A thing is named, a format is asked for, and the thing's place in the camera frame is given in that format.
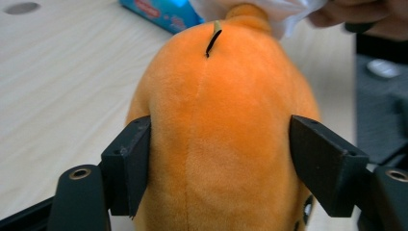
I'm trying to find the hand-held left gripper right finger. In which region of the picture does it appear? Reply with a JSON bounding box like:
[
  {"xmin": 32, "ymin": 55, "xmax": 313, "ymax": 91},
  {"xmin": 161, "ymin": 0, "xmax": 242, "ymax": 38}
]
[{"xmin": 288, "ymin": 114, "xmax": 370, "ymax": 218}]

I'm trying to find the white wet wipe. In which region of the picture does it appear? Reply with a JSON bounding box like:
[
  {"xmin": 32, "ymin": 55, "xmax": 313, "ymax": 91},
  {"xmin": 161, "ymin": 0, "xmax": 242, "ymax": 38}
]
[{"xmin": 188, "ymin": 0, "xmax": 329, "ymax": 40}]

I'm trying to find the blue wet wipes pack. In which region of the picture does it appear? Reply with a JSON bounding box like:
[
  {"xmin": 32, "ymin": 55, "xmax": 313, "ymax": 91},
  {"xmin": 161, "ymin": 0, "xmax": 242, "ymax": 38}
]
[{"xmin": 118, "ymin": 0, "xmax": 206, "ymax": 36}]

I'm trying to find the orange plush toy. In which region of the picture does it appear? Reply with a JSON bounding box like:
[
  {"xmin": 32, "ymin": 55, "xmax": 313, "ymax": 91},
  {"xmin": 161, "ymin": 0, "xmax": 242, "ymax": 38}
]
[{"xmin": 125, "ymin": 2, "xmax": 321, "ymax": 231}]

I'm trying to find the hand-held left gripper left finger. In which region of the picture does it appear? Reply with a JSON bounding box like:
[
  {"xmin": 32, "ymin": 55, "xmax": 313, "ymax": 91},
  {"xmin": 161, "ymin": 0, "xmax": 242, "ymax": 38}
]
[{"xmin": 100, "ymin": 115, "xmax": 152, "ymax": 219}]

